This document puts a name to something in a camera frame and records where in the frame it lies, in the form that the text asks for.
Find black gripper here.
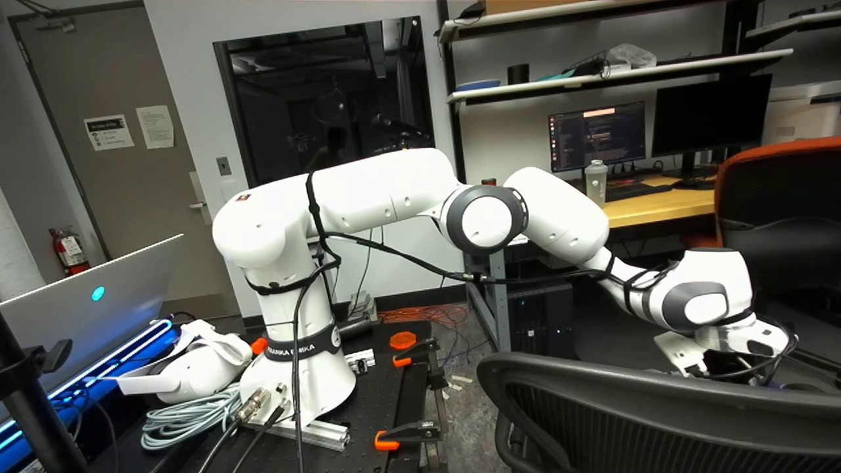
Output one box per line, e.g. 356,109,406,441
703,346,777,386

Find black robot base board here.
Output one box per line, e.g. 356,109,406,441
168,319,435,473

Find red backed office chair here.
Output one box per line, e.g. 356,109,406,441
712,138,841,359

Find light wooden desk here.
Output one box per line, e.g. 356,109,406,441
602,185,723,235

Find black computer tower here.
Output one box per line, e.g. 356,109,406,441
510,280,577,360

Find clear plastic bottle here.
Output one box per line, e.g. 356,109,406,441
584,158,609,209

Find black blank monitor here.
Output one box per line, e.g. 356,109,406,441
649,71,774,163

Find monitor showing code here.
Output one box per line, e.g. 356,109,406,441
547,101,649,176

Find grey metal shelf unit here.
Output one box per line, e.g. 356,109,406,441
432,0,841,352

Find clear plastic bag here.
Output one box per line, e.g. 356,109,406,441
602,43,660,78

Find orange black clamp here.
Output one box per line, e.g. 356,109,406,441
386,330,426,372
369,422,443,457

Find aluminium extrusion bar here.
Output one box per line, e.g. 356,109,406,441
242,413,351,456

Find dark glass window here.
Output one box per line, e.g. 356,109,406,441
212,17,439,189

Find blue plastic case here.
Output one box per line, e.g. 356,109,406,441
0,317,183,470

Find plain white paper sign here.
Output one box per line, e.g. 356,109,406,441
134,102,175,154

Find silver laptop with glowing logo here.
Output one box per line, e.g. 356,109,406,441
0,231,187,389

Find grey door with signs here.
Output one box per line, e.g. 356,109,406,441
11,4,242,306

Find white printed paper sign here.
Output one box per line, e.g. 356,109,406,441
80,113,137,156

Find red fire alarm box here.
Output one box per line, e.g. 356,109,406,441
47,226,91,277

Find black tripod pole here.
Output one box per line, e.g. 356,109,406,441
0,314,91,473

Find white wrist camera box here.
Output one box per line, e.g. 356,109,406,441
655,330,714,381

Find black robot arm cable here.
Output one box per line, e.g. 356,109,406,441
287,168,614,473

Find coiled light grey cable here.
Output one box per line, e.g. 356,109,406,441
138,386,243,456

